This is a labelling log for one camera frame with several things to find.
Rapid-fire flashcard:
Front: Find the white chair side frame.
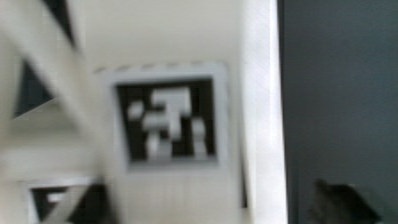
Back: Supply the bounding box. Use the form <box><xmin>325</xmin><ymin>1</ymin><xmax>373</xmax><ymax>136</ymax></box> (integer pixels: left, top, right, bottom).
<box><xmin>0</xmin><ymin>0</ymin><xmax>288</xmax><ymax>224</ymax></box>

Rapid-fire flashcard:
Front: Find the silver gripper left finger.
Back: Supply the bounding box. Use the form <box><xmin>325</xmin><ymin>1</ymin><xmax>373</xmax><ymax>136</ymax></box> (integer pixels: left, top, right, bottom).
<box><xmin>68</xmin><ymin>184</ymin><xmax>114</xmax><ymax>224</ymax></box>

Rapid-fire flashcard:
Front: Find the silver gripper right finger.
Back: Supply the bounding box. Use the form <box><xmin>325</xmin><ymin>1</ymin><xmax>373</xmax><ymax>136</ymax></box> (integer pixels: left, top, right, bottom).
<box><xmin>309</xmin><ymin>179</ymin><xmax>382</xmax><ymax>224</ymax></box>

